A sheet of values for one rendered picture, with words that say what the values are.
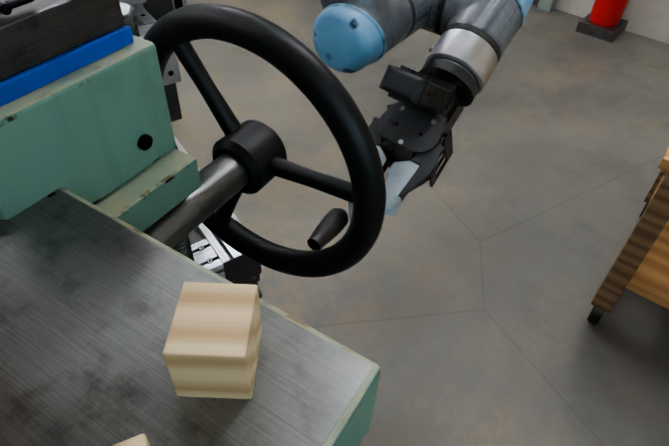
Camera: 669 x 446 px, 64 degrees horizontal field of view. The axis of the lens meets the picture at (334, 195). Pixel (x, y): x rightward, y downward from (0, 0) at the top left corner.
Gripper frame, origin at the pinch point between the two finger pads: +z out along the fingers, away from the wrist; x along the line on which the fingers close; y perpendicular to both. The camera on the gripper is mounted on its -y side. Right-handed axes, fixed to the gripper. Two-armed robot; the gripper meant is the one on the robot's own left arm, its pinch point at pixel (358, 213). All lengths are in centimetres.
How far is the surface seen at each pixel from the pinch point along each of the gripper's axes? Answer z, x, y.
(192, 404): 17.8, -8.6, -28.9
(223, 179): 6.0, 7.6, -13.0
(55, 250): 16.3, 4.1, -27.7
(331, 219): 2.1, 2.2, -0.3
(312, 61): -3.9, 2.1, -20.5
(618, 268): -35, -32, 77
